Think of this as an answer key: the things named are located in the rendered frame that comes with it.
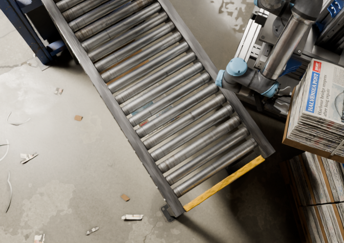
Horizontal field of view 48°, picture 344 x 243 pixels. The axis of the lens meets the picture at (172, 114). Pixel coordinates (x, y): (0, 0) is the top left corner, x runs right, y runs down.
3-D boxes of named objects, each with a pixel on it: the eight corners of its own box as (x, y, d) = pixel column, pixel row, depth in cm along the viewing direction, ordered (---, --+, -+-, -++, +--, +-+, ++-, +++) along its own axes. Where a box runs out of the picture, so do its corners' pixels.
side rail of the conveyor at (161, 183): (184, 211, 181) (186, 211, 170) (174, 218, 181) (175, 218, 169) (49, -3, 208) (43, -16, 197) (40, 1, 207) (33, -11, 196)
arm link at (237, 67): (258, 64, 153) (251, 76, 164) (233, 52, 154) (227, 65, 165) (251, 80, 151) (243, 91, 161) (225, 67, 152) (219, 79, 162)
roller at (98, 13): (150, -8, 203) (150, -14, 198) (71, 35, 195) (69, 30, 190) (145, -15, 204) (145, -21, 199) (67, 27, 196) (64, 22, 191)
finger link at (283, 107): (294, 113, 159) (276, 98, 161) (288, 120, 164) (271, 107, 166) (298, 109, 160) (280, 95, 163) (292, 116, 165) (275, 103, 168)
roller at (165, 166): (243, 124, 185) (244, 119, 181) (160, 176, 178) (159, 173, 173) (237, 116, 188) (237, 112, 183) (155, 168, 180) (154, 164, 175)
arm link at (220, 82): (216, 80, 162) (213, 88, 170) (241, 88, 161) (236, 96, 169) (221, 64, 165) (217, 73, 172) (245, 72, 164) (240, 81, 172)
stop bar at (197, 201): (264, 160, 177) (265, 160, 175) (186, 213, 170) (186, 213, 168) (260, 154, 177) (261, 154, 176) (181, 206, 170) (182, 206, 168)
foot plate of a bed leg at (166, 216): (186, 213, 247) (186, 213, 246) (168, 226, 245) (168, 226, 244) (175, 196, 250) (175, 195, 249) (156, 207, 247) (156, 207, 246)
